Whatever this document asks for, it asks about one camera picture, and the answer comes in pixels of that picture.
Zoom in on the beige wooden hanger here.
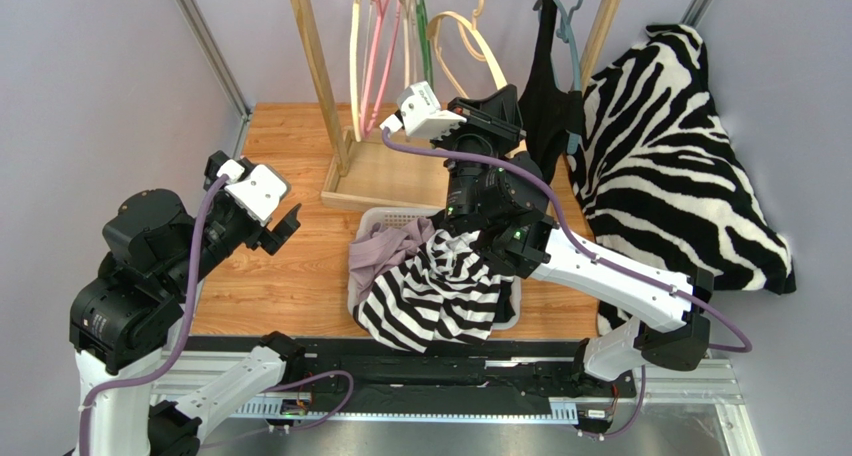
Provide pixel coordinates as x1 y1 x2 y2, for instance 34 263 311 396
426 0 508 98

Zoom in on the black tank top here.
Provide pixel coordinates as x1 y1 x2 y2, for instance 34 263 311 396
493 281 517 324
519 0 585 183

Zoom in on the grey blue hanger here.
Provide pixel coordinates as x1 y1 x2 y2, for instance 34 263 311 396
552 0 584 156

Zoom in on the mauve pink tank top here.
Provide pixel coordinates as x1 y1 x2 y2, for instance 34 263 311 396
347 217 436 311

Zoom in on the green hanger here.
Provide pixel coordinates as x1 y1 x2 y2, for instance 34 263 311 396
415 0 434 85

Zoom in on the light pink hanger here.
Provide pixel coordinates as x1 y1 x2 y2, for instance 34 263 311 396
398 0 417 86

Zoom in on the striped tank top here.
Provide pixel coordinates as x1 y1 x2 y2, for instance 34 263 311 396
352 230 514 353

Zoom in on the cream hanger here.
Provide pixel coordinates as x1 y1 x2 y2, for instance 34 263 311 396
349 0 363 142

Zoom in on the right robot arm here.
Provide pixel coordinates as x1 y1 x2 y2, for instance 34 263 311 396
406 85 712 381

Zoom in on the white plastic basket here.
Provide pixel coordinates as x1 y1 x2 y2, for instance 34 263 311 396
355 207 522 331

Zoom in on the wooden clothes rack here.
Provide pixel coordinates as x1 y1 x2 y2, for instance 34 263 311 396
290 0 621 211

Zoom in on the zebra print blanket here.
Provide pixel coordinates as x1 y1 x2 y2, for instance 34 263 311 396
568 24 796 295

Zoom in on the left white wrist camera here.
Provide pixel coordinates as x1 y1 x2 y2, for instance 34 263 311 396
204 151 292 227

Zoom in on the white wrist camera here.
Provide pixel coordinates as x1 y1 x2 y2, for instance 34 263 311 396
204 151 292 227
380 81 467 140

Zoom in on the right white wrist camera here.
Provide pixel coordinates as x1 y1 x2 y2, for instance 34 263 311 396
380 81 467 140

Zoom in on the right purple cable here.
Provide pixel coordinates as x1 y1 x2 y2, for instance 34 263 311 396
380 127 753 354

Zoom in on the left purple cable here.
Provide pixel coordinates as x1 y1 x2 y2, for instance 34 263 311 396
78 174 231 456

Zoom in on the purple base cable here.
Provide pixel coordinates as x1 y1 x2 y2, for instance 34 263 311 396
259 369 355 432

